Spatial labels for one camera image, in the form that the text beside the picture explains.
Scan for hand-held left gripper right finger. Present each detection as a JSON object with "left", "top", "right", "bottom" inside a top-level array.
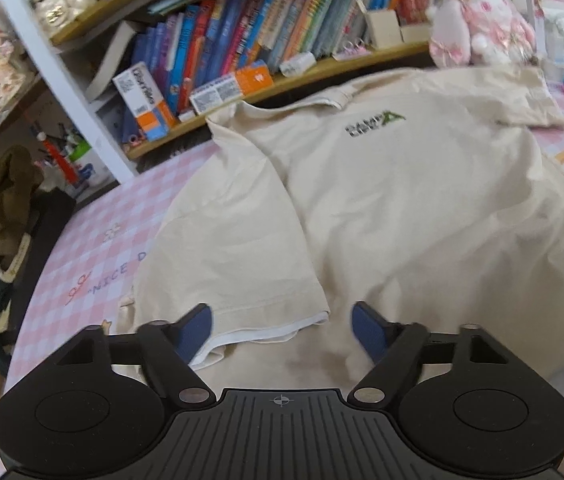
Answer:
[{"left": 348, "top": 301, "right": 510, "bottom": 406}]

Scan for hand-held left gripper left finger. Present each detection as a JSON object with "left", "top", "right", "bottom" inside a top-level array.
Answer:
[{"left": 54, "top": 302, "right": 213, "bottom": 407}]

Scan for cream t-shirt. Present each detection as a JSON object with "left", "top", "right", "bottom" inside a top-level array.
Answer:
[{"left": 119, "top": 66, "right": 564, "bottom": 396}]

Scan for pink checked desk mat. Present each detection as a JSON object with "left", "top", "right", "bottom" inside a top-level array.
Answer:
[{"left": 0, "top": 92, "right": 564, "bottom": 480}]

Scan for black bag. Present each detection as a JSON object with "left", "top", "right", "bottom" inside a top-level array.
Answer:
[{"left": 0, "top": 185, "right": 77, "bottom": 356}]

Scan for olive green cloth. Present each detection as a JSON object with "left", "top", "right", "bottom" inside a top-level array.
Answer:
[{"left": 0, "top": 146, "right": 45, "bottom": 276}]

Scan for tall white orange box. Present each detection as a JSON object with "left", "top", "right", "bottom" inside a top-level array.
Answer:
[{"left": 112, "top": 61, "right": 179, "bottom": 142}]

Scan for flat white orange box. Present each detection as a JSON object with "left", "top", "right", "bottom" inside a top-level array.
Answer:
[{"left": 189, "top": 60, "right": 273, "bottom": 113}]

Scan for pink white plush bunny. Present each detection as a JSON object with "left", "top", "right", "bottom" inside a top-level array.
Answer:
[{"left": 424, "top": 0, "right": 538, "bottom": 68}]

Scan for white wooden bookshelf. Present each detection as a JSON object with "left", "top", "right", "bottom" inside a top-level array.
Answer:
[{"left": 0, "top": 0, "right": 543, "bottom": 181}]

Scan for pink scissors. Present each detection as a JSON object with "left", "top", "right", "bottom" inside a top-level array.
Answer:
[{"left": 334, "top": 40, "right": 370, "bottom": 58}]

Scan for small cream box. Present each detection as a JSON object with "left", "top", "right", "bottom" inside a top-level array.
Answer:
[{"left": 401, "top": 22, "right": 433, "bottom": 43}]

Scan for row of colourful books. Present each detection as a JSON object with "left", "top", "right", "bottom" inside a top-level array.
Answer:
[{"left": 124, "top": 0, "right": 377, "bottom": 116}]

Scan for cream handbag with pearl handle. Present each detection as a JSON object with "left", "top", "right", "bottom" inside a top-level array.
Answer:
[{"left": 26, "top": 0, "right": 97, "bottom": 38}]

